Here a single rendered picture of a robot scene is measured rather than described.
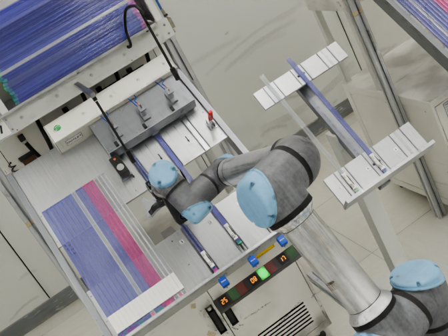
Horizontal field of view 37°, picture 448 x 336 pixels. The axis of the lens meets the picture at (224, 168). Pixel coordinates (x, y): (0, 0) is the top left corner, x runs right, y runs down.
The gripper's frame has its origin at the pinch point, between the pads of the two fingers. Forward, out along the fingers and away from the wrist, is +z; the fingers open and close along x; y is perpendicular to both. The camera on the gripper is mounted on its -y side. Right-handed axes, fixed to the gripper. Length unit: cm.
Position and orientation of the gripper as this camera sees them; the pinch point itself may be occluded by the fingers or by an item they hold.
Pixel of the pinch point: (169, 205)
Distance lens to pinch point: 210.1
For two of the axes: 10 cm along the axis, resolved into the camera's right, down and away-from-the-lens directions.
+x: -8.2, 5.5, -1.9
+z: -0.6, 2.5, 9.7
